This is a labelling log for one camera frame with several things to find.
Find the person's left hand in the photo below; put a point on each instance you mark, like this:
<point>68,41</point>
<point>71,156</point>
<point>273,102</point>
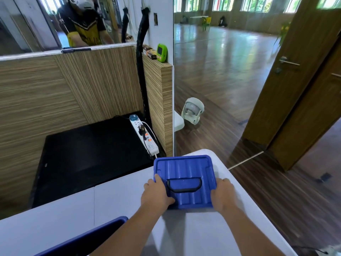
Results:
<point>155,195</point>

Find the person's right hand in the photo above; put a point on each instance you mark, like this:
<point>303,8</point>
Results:
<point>223,195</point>

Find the person's left thumb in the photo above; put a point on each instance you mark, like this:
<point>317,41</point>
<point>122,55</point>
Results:
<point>170,201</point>

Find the person's right thumb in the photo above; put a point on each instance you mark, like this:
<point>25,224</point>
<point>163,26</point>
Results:
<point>213,195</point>

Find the blue lidded storage box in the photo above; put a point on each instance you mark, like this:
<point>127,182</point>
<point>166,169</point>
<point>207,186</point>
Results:
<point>185,170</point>

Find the person's left forearm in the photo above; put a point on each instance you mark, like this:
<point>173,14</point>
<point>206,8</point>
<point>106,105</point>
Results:
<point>133,233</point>

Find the person's right forearm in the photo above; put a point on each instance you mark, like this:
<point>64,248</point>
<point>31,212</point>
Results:
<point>249,233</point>

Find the white power strip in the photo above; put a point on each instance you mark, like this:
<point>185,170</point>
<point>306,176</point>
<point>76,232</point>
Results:
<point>149,145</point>

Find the black power plug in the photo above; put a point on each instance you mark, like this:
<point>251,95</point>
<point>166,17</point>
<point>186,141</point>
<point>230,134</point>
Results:
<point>142,128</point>

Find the white desk fan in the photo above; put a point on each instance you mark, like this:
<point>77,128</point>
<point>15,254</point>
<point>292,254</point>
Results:
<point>192,110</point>

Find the blue open storage bin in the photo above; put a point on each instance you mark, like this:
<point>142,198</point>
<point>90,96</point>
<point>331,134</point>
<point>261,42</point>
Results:
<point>88,235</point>

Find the black floor platform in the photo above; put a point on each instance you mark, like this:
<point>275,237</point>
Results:
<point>90,157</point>

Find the blue and white plug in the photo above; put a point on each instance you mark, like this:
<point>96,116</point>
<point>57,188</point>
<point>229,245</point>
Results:
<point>133,117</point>

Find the black floor door stop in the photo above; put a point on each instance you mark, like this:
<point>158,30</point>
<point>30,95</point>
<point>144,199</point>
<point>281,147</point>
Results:
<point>324,177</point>

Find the brown wooden door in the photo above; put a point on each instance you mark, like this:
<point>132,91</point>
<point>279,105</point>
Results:
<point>290,85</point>

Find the green digital timer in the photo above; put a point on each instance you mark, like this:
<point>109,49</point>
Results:
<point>161,53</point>

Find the small dark printed box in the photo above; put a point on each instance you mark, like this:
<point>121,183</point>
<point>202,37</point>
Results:
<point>149,52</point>

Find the yellow chair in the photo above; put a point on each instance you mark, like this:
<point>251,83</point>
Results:
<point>206,23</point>

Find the black bag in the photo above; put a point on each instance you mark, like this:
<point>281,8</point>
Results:
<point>222,21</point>

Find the potted plant yellow flowers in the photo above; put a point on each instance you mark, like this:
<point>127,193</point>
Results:
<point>283,33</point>

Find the white folding table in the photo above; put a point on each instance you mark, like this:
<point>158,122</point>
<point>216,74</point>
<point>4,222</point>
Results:
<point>198,18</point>

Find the black pen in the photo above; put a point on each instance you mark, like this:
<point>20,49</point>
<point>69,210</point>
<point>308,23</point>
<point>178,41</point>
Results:
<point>76,50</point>

